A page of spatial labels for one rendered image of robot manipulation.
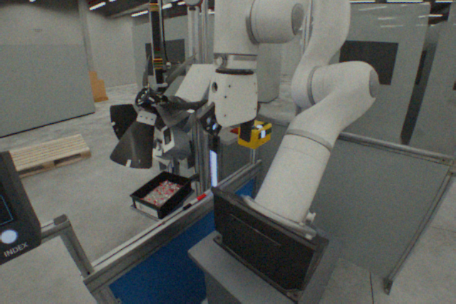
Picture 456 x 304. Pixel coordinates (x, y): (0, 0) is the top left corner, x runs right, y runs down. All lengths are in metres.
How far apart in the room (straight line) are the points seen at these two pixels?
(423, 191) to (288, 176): 1.06
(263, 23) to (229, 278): 0.51
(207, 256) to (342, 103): 0.49
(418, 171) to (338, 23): 0.96
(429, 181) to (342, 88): 0.98
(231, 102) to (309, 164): 0.21
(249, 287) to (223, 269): 0.07
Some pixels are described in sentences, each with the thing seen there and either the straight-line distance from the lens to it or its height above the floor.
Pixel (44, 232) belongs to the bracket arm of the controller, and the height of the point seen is 1.05.
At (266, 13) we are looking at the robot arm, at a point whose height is 1.45.
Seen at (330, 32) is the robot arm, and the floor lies 1.46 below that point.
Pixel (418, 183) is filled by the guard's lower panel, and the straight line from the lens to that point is 1.37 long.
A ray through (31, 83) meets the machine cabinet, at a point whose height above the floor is 1.12.
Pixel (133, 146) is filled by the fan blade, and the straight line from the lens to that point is 0.99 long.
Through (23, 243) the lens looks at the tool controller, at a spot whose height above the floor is 1.09.
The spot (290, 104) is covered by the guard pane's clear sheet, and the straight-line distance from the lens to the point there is 1.33.
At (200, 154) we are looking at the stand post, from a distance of 1.39.
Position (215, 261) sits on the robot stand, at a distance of 0.54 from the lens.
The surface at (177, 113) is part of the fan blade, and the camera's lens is 0.81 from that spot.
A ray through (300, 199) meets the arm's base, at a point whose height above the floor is 1.11.
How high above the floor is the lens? 1.38
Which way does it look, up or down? 21 degrees down
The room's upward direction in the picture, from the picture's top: straight up
